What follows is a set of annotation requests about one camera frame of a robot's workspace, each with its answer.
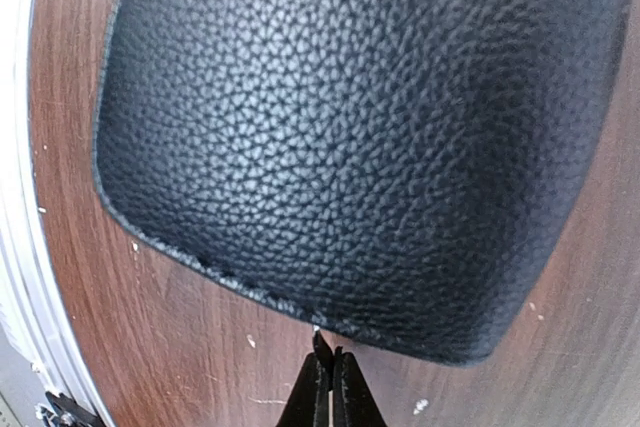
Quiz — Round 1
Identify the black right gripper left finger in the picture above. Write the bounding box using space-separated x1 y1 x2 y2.
276 353 331 427

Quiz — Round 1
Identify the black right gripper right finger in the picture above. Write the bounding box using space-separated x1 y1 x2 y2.
332 347 385 427

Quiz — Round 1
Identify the black zippered tool case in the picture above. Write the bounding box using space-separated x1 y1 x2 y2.
93 0 630 365

